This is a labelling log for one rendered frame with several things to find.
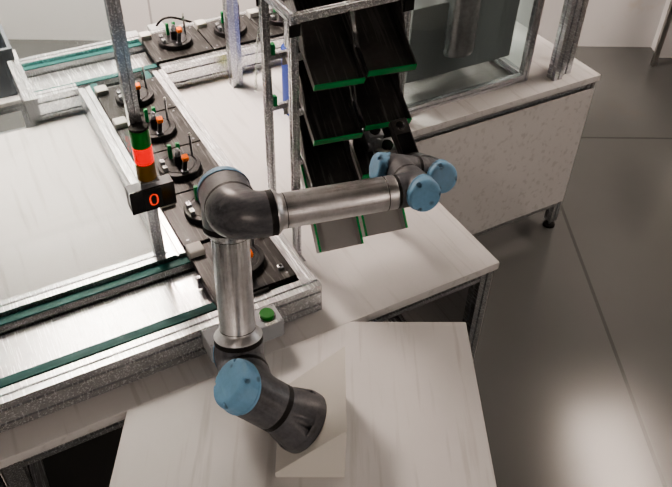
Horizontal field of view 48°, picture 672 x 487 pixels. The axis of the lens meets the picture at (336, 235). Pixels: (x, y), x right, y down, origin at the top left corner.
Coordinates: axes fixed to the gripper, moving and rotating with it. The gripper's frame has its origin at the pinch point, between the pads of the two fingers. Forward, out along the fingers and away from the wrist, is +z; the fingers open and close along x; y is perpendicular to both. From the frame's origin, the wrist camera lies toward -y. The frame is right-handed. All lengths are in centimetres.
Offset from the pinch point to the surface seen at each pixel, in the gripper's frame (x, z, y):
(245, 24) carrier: -3, 141, -34
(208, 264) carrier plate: -51, 17, 26
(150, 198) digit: -63, 11, 3
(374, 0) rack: -0.1, -5.4, -38.1
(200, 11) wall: 9, 339, -42
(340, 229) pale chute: -12.8, 11.0, 23.3
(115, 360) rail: -81, -6, 38
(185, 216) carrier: -53, 37, 16
